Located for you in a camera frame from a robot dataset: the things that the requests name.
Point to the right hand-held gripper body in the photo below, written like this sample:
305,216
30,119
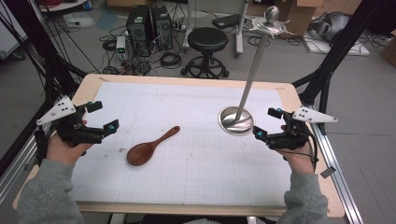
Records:
291,137

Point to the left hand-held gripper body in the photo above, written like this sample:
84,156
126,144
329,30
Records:
74,132

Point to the metal stand with round base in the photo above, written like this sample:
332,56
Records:
236,124

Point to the brown wooden spoon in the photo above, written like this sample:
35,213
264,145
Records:
140,153

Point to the person's left hand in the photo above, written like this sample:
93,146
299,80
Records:
63,152

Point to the person's right hand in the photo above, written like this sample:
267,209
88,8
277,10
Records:
300,161

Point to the small grey power supply box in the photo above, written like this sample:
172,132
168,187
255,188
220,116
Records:
121,45

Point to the white grid mat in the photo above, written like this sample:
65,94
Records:
186,174

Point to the black computer tower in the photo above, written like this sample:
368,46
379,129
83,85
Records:
138,28
162,26

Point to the white flat board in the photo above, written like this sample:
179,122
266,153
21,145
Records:
348,48

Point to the black round stool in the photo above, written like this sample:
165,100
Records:
208,39

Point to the grey bag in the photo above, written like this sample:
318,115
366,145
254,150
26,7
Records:
331,26

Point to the black flat case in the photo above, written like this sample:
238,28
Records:
226,21

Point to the small brown cardboard box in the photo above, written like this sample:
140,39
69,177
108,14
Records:
389,49

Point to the black frame strut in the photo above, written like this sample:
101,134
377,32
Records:
336,53
46,62

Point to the aluminium rail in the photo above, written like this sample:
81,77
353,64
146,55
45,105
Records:
15,174
339,180

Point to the white stand post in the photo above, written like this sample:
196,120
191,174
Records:
240,28
188,25

